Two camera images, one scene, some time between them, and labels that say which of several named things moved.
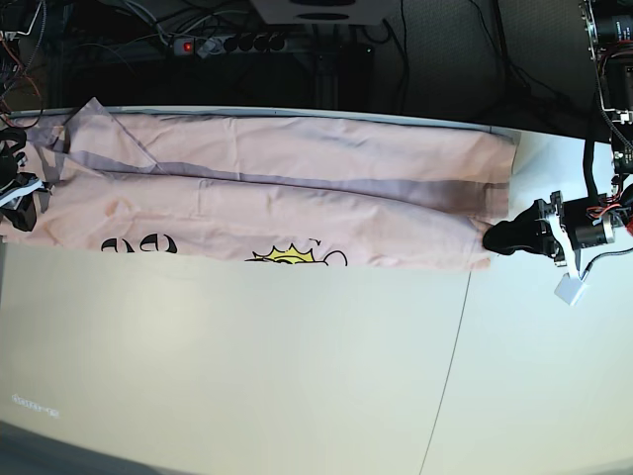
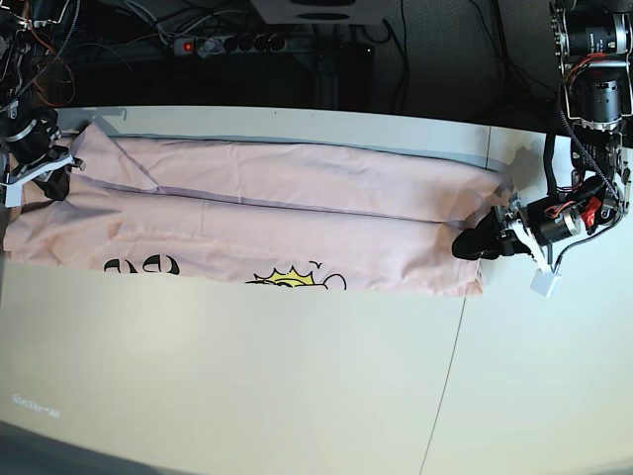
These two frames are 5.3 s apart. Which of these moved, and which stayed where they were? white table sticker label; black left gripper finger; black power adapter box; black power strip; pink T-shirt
Moved: pink T-shirt; black left gripper finger
Stayed: black power strip; white table sticker label; black power adapter box
